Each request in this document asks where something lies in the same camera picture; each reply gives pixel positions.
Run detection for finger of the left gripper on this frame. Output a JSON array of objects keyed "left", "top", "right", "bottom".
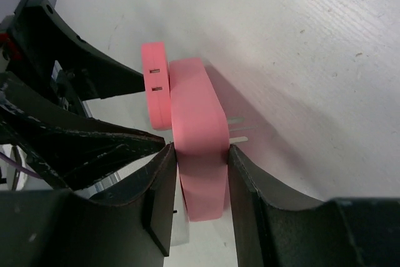
[
  {"left": 1, "top": 72, "right": 166, "bottom": 190},
  {"left": 9, "top": 0, "right": 145, "bottom": 100}
]

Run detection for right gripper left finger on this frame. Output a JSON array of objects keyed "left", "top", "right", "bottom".
[{"left": 1, "top": 144, "right": 175, "bottom": 266}]

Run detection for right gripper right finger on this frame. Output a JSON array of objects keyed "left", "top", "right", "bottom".
[{"left": 228, "top": 145, "right": 399, "bottom": 266}]

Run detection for pink square plug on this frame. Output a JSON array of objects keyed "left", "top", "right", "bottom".
[{"left": 141, "top": 42, "right": 172, "bottom": 131}]

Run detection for pink triangular socket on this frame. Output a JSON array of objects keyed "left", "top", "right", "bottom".
[{"left": 169, "top": 58, "right": 229, "bottom": 222}]

